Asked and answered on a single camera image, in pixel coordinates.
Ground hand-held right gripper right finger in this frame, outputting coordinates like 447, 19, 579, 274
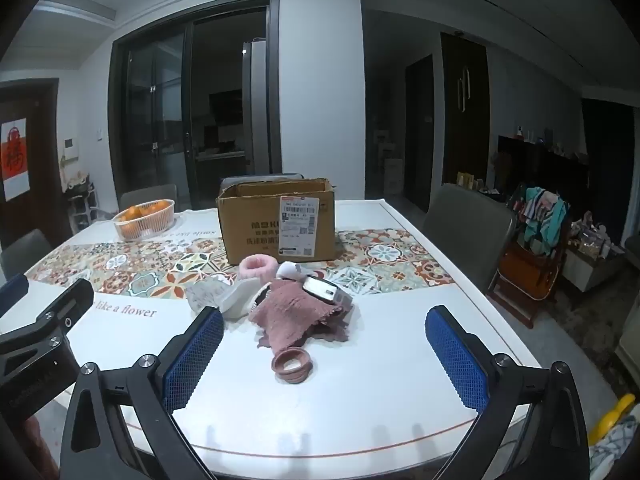
425, 305, 591, 480

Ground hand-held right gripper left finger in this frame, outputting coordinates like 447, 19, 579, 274
59, 305, 226, 480

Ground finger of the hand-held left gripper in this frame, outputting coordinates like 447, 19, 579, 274
0, 272, 30, 318
0, 278, 96, 357

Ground pink fluffy wristband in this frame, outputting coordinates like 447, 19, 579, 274
239, 255, 280, 282

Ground brown cardboard box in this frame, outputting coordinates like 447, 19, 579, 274
216, 177, 343, 265

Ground pink cartoon tissue pack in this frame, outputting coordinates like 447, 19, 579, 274
302, 275, 353, 307

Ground person's left forearm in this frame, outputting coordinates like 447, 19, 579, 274
0, 410, 61, 480

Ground grey dining chair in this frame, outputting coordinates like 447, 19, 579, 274
119, 184, 178, 211
0, 228, 53, 281
422, 182, 516, 291
218, 173, 305, 196

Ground white patterned sock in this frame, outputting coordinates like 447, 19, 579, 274
186, 280, 236, 313

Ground white folded cloth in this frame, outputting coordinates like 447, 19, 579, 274
218, 280, 273, 322

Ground dusty pink cloth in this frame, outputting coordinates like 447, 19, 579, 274
249, 280, 356, 351

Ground shoe rack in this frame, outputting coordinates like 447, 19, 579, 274
62, 172, 101, 233

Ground dark wooden door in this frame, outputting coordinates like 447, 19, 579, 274
0, 78, 73, 248

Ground wooden high chair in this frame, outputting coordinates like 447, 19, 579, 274
487, 185, 571, 328

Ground floral patterned tablecloth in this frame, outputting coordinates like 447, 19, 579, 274
0, 199, 543, 480

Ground white plastic basket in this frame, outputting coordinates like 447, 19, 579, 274
112, 199, 176, 242

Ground red door poster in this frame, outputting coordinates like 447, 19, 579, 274
0, 119, 27, 202

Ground teal striped clothes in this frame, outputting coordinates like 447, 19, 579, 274
520, 186, 568, 256

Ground white low cabinet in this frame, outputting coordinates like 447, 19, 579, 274
565, 245, 626, 293

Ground yellow plastic toy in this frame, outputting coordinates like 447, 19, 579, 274
587, 394, 636, 446

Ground yellow packets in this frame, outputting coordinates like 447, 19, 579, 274
457, 172, 501, 196

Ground pile of snack packets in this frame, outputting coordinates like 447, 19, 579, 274
570, 215, 621, 261

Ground patterned cloth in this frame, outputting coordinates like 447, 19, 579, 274
590, 415, 640, 480

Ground stack of white boxes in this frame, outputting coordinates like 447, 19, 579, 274
375, 130, 405, 196

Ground dark sideboard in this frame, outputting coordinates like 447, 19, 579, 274
497, 135, 591, 211

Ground sliding glass door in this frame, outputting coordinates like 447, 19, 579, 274
109, 0, 281, 211

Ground tall dark cabinet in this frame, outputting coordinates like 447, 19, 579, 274
440, 32, 490, 188

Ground dark interior door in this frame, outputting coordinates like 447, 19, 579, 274
405, 55, 435, 211

